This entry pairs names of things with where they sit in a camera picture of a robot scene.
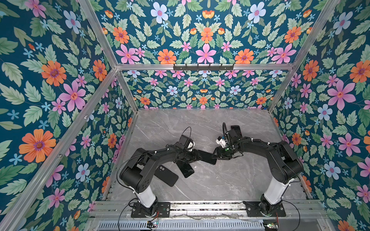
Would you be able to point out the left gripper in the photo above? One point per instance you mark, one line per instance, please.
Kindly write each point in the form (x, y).
(195, 156)

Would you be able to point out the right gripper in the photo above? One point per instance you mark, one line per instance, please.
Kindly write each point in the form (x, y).
(220, 154)

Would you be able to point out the pink phone case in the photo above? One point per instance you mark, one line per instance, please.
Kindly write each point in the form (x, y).
(237, 130)

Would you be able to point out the black phone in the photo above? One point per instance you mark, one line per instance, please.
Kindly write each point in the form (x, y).
(185, 168)
(207, 157)

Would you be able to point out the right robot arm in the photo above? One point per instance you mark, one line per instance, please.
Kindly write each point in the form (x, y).
(283, 163)

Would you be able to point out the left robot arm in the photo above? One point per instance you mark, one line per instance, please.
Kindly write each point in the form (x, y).
(144, 165)

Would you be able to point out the black phone case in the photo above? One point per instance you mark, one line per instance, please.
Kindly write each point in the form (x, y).
(166, 175)

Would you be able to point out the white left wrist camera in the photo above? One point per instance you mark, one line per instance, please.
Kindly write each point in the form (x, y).
(190, 146)

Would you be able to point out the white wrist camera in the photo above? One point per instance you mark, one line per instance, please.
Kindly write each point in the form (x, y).
(221, 142)
(190, 146)

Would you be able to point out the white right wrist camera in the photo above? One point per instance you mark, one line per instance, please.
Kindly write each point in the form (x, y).
(221, 142)

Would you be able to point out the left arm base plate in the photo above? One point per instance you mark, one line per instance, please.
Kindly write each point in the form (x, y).
(157, 210)

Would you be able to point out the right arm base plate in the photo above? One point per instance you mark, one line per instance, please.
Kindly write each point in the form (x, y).
(264, 209)

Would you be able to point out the white ventilated cable duct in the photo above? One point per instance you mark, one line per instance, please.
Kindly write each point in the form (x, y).
(181, 225)

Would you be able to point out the metal hook rail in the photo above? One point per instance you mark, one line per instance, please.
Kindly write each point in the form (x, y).
(203, 67)

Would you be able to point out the aluminium front rail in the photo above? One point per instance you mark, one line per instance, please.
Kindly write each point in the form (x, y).
(293, 209)

